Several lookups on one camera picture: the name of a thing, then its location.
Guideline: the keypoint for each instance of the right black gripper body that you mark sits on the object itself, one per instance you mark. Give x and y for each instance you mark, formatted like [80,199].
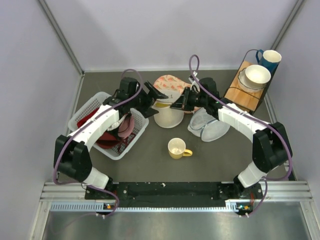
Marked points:
[197,100]

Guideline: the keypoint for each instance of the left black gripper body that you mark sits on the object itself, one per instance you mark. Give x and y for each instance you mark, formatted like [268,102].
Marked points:
[142,100]

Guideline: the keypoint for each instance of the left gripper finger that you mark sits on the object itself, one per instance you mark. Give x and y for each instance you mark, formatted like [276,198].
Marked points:
[153,93]
[147,112]

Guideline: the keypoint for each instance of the yellow bra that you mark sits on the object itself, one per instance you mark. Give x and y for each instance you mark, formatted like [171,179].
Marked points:
[161,105]

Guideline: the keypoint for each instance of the beige cylindrical mesh laundry bag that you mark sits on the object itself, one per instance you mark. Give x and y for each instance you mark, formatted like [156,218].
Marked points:
[167,117]

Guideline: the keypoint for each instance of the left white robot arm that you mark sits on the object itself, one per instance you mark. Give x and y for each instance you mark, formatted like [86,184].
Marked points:
[72,152]

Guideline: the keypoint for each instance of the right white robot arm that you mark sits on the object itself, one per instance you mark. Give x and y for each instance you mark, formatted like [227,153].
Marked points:
[270,143]

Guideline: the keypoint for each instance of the pink tulip print laundry bag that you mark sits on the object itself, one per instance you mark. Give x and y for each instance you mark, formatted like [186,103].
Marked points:
[171,86]

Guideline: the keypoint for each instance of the pink bra in basket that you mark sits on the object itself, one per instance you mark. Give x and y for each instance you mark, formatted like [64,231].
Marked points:
[126,127]

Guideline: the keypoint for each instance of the white blue-trimmed mesh laundry bag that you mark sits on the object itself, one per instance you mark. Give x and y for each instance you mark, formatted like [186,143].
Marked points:
[207,127]

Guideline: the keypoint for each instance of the dark red bra in basket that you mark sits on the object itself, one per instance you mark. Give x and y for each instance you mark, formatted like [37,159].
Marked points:
[107,140]

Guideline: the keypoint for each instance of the white red garment in basket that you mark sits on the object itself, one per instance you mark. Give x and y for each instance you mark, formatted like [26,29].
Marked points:
[115,125]

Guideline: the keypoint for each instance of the yellow mug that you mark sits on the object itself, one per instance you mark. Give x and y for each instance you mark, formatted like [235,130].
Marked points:
[177,149]

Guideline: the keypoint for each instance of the white plastic basket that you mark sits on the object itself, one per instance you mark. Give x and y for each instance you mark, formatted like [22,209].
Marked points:
[118,151]

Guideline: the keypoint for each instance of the white scalloped plate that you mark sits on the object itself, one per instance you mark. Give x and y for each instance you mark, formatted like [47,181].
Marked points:
[245,86]

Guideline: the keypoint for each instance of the white ceramic bowl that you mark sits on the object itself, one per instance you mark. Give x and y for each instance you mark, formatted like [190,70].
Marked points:
[256,76]

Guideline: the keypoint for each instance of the blue mug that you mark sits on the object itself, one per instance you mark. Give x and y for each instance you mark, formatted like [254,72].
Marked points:
[270,59]

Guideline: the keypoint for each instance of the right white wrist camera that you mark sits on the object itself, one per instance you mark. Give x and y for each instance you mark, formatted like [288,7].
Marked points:
[194,84]

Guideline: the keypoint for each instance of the black wire wooden shelf rack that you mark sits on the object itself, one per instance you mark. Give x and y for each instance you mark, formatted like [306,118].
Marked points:
[244,100]

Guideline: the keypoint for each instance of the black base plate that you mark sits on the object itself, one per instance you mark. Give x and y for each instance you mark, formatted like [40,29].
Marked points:
[182,194]

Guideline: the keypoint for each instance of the grey slotted cable duct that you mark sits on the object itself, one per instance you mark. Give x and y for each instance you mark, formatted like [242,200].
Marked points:
[108,207]

